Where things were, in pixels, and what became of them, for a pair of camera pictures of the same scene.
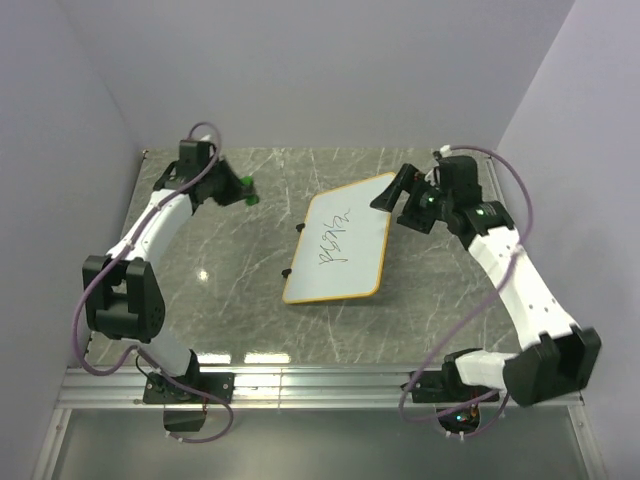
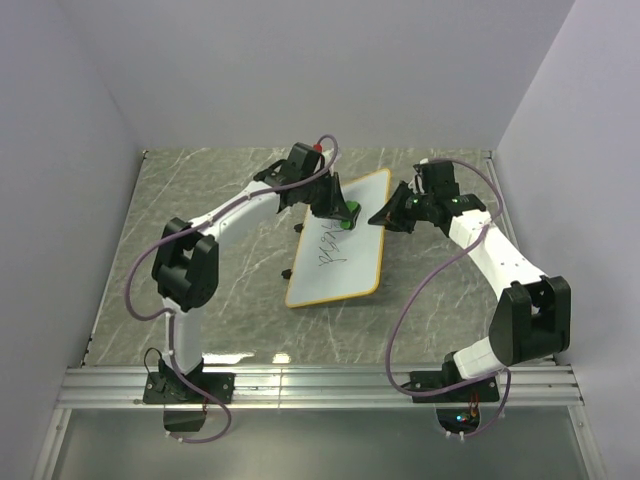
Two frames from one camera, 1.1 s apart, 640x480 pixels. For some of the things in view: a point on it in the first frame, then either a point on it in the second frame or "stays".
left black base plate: [158, 389] stays
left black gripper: [234, 193] → [335, 208]
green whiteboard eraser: [248, 189] → [354, 208]
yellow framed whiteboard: [341, 245] stays
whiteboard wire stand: [285, 272] stays
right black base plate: [444, 386] stays
